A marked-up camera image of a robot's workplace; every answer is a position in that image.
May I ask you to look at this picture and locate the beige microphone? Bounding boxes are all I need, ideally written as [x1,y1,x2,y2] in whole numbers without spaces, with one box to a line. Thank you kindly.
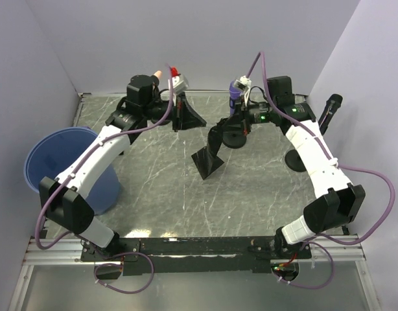
[152,70,163,80]

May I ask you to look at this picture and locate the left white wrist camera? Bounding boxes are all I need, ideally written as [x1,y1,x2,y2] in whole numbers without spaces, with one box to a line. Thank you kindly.
[168,67,189,95]

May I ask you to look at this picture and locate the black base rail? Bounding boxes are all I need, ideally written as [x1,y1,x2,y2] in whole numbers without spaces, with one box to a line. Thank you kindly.
[80,236,312,276]

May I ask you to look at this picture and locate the blue plastic trash bin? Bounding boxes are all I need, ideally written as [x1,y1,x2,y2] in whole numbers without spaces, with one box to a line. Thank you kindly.
[23,126,121,215]

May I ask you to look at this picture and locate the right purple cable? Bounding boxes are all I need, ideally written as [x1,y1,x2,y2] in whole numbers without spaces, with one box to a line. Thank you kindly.
[247,51,396,289]

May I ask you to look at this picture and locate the purple microphone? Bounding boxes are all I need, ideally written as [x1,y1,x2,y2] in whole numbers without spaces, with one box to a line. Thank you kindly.
[229,81,241,115]

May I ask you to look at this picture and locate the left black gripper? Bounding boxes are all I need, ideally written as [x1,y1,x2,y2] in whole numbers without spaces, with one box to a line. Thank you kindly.
[143,92,207,133]

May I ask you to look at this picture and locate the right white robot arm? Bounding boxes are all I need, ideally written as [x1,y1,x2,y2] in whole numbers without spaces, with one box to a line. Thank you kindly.
[213,75,366,258]

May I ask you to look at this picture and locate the black trash bag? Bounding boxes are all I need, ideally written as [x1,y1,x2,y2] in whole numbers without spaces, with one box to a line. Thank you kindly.
[191,118,227,179]

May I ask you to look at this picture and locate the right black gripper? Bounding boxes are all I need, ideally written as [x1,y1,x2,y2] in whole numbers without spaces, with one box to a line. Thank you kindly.
[218,95,277,137]

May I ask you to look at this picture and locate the black microphone orange ring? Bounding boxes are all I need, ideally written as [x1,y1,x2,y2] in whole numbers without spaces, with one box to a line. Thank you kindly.
[317,93,344,133]

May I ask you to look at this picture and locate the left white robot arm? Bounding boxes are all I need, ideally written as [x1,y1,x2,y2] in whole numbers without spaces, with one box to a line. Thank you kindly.
[38,72,206,260]

